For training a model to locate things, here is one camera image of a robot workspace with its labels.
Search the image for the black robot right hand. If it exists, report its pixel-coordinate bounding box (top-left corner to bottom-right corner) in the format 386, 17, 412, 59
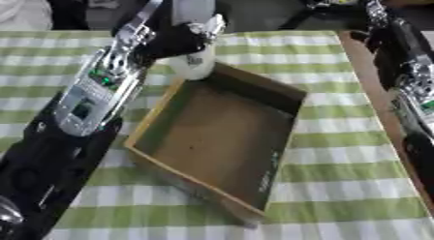
347, 0, 427, 91

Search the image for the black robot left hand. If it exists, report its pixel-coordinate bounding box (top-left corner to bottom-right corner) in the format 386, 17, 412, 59
113, 0, 230, 63

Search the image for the white plastic bottle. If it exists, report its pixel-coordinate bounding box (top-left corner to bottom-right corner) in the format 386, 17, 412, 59
168, 0, 221, 81

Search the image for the open tan cardboard box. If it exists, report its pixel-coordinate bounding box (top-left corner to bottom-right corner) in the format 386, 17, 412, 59
122, 61, 309, 225

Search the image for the black tripod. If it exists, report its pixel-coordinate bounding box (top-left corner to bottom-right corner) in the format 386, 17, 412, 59
278, 0, 368, 31

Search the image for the person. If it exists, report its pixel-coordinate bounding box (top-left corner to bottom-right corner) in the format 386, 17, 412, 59
0, 0, 54, 31

